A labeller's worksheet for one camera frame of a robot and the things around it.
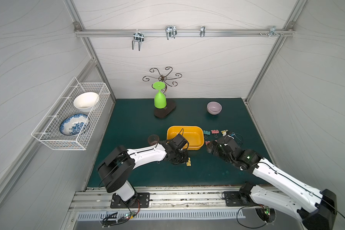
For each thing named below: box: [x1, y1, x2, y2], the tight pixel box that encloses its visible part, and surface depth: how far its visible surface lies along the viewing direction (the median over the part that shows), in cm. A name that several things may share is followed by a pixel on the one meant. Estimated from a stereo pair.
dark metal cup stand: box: [142, 66, 183, 119], surface depth 95 cm
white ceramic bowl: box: [72, 92, 100, 113], surface depth 73 cm
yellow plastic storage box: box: [166, 126, 205, 151], surface depth 98 cm
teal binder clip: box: [203, 129, 211, 139], surface depth 100 cm
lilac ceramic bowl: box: [206, 101, 223, 115], surface depth 113 cm
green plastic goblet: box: [152, 81, 167, 110], surface depth 91 cm
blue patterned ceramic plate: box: [59, 113, 88, 136], surface depth 65 cm
